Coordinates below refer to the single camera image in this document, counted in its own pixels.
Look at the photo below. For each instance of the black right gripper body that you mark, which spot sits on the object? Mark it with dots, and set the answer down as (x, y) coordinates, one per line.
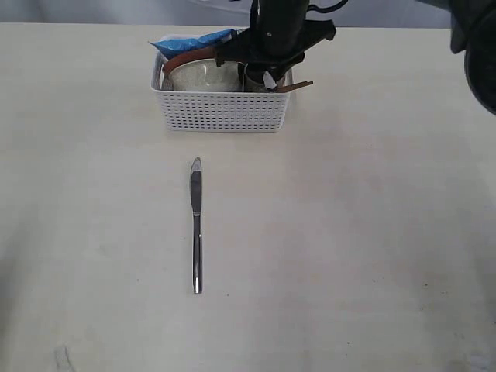
(282, 45)

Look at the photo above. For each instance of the silver table knife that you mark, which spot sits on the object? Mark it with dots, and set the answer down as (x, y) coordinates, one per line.
(196, 205)

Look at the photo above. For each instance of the silver fork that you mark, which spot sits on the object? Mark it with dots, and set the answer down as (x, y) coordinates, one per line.
(268, 82)

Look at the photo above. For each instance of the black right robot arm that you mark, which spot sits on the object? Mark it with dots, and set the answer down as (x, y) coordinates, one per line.
(272, 12)

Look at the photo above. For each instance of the steel cup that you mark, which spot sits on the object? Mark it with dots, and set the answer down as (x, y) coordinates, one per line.
(250, 78)

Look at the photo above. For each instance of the brown wooden chopsticks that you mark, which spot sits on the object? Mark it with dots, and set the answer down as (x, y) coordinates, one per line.
(292, 87)

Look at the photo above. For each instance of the brown plate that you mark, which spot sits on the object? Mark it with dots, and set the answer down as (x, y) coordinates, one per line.
(206, 53)

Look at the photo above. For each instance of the speckled grey ceramic bowl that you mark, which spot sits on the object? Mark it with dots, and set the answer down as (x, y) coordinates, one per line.
(206, 76)

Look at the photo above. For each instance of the blue snack packet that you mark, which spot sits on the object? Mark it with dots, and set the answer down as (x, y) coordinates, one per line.
(172, 46)

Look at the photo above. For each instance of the white perforated plastic basket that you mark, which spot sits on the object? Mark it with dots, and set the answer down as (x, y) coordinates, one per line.
(217, 111)

